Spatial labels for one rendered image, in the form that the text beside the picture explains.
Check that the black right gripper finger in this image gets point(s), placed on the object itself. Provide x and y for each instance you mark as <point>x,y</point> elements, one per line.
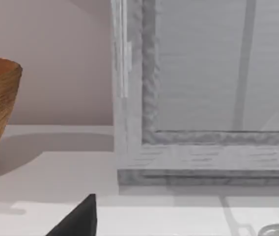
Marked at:
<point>81,218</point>

